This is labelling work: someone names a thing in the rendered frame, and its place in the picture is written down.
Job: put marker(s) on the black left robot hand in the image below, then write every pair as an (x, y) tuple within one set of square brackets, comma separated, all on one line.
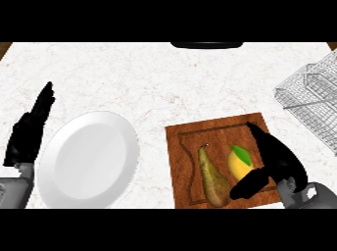
[(28, 134)]

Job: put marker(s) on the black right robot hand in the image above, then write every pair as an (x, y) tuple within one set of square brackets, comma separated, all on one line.
[(277, 156)]

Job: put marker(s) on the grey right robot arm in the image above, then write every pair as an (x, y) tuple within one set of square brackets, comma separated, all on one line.
[(305, 195)]

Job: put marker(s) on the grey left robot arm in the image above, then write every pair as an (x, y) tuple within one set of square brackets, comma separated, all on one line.
[(8, 188)]

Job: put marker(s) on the yellow lemon with green leaf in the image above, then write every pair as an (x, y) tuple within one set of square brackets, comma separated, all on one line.
[(237, 163)]

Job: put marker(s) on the brown wooden cutting board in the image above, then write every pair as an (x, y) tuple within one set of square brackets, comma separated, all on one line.
[(184, 163)]

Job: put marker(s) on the white oval plate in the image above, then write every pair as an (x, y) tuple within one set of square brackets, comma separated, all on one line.
[(87, 159)]

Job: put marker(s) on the brown-green pear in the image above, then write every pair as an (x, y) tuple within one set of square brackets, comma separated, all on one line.
[(211, 181)]

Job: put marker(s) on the black rounded appliance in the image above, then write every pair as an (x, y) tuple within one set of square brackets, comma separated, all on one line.
[(206, 44)]

